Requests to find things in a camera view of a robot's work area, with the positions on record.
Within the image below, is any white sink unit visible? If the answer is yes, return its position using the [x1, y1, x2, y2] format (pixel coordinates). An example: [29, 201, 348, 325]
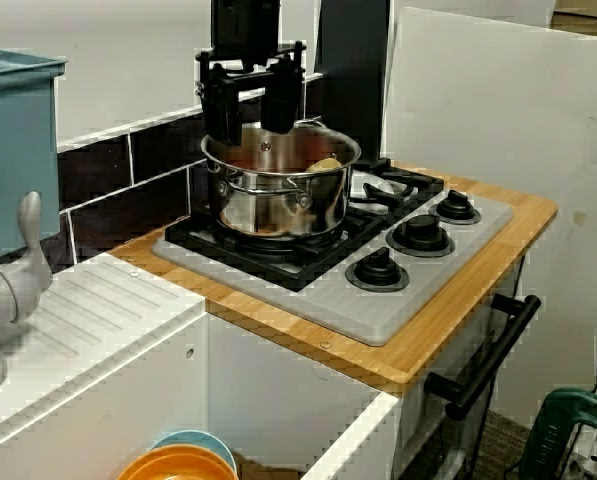
[0, 249, 414, 480]

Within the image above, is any stainless steel pot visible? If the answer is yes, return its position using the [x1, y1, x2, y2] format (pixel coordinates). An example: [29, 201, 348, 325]
[199, 118, 363, 237]

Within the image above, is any black oven door handle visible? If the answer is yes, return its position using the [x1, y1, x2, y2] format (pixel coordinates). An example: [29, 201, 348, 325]
[424, 293, 543, 422]

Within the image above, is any blue plastic plate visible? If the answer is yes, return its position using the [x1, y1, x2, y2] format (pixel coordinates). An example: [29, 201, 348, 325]
[150, 429, 239, 476]

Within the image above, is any teal plastic box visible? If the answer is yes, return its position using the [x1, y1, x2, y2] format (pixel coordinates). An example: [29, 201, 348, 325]
[0, 46, 68, 254]

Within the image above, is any grey toy faucet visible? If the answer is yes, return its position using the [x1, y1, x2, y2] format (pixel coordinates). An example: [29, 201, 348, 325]
[0, 191, 54, 399]

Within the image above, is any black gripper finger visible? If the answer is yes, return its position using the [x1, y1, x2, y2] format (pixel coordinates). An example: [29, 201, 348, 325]
[201, 78, 245, 147]
[261, 61, 302, 135]

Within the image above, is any black burner grate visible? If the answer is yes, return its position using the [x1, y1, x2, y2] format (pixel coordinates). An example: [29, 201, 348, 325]
[347, 157, 448, 224]
[165, 199, 385, 295]

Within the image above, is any grey stove top plate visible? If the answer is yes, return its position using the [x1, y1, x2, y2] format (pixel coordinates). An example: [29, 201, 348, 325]
[151, 187, 515, 347]

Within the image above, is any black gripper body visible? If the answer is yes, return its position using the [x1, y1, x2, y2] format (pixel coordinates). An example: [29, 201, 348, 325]
[195, 0, 309, 97]

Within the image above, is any orange plastic plate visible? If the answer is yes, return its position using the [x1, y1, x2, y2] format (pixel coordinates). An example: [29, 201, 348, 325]
[115, 443, 237, 480]

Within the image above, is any aluminium frame rail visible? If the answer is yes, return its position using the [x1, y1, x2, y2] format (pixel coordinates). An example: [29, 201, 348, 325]
[562, 349, 597, 480]

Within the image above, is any large black stove knob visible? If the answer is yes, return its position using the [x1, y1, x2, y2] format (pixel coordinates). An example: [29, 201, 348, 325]
[385, 214, 455, 259]

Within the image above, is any pale toy food piece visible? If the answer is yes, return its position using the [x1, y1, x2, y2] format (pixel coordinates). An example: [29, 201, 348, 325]
[305, 154, 343, 174]

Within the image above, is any white foam board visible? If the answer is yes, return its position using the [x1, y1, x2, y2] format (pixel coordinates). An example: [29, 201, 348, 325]
[385, 5, 597, 426]

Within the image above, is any white oven cabinet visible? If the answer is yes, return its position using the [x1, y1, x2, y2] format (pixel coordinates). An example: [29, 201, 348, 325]
[395, 249, 529, 480]

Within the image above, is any wooden countertop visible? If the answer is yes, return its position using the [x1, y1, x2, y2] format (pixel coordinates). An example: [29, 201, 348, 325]
[112, 169, 559, 399]

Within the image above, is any green clamp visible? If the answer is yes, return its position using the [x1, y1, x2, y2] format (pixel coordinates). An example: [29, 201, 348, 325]
[520, 388, 597, 480]

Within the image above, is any dark tile backsplash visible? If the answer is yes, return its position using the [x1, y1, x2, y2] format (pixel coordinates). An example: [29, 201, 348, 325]
[37, 74, 324, 275]

